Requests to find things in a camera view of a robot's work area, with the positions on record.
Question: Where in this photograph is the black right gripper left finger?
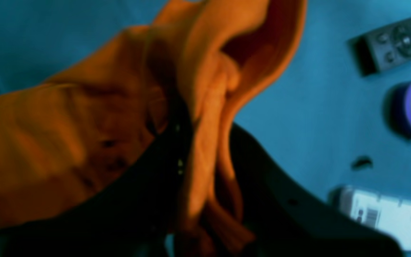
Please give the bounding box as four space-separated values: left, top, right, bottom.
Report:
2 96 192 257

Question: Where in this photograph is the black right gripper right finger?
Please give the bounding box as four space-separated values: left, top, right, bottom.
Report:
230 124 404 257

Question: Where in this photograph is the orange t-shirt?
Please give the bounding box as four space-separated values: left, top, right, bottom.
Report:
0 0 307 257

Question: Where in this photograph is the small black screw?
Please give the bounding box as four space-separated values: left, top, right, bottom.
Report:
350 156 374 171

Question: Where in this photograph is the white rectangular box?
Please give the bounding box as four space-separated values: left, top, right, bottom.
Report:
329 185 411 252

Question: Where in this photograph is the grey remote control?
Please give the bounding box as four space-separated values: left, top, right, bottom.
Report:
348 18 411 76

